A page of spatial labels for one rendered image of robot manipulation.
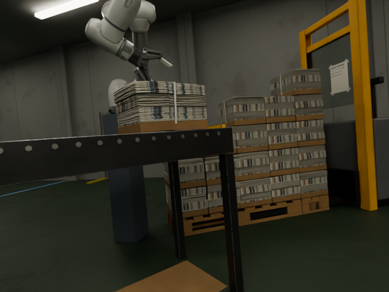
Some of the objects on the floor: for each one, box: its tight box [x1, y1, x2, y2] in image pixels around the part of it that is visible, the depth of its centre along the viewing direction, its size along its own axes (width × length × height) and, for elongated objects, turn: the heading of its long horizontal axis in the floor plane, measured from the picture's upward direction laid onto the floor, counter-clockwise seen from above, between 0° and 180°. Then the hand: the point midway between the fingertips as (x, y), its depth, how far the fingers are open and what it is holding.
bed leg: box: [219, 152, 245, 292], centre depth 119 cm, size 6×6×68 cm
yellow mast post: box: [348, 0, 378, 211], centre depth 217 cm, size 9×9×185 cm
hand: (165, 76), depth 129 cm, fingers open, 13 cm apart
